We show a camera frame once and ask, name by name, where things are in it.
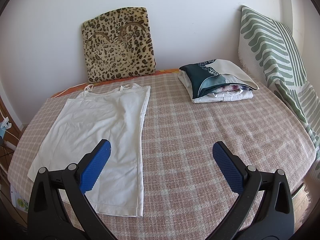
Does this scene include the white camisole top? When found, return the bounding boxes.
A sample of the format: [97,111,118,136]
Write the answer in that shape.
[28,83,151,217]

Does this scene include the folded white clothes stack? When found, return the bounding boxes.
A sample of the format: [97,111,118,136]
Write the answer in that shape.
[178,70,253,103]

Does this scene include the wooden bedside furniture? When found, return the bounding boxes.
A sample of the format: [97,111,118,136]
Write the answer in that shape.
[0,97,23,176]

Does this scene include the pink plaid bed blanket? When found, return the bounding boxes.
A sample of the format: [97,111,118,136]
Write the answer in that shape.
[7,71,316,235]

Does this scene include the beige folded cloth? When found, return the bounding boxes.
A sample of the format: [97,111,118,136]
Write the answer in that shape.
[206,59,259,90]

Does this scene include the dark teal patterned scarf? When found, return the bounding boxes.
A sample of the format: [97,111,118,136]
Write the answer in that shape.
[179,59,230,99]

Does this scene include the green striped white pillow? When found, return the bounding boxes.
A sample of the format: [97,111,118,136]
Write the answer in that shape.
[238,5,319,153]

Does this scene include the orange floral bed sheet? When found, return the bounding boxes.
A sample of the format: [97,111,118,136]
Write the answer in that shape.
[50,68,179,99]

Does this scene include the leopard print cushion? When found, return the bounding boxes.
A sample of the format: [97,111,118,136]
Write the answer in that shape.
[81,7,156,83]

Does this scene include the white charger with cable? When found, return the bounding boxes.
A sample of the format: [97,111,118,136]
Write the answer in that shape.
[1,112,19,141]

